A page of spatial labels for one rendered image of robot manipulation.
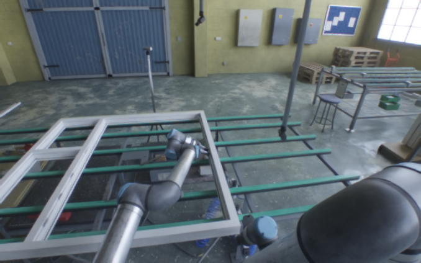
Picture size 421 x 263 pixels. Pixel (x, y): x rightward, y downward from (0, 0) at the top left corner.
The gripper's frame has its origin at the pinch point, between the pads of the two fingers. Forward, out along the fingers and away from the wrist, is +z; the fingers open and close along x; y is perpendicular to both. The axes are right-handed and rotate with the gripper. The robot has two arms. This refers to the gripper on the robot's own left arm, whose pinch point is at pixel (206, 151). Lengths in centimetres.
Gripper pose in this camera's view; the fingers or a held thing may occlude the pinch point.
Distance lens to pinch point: 172.1
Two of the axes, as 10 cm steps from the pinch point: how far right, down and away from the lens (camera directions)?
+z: 8.0, 4.4, 4.0
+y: 5.8, -7.5, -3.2
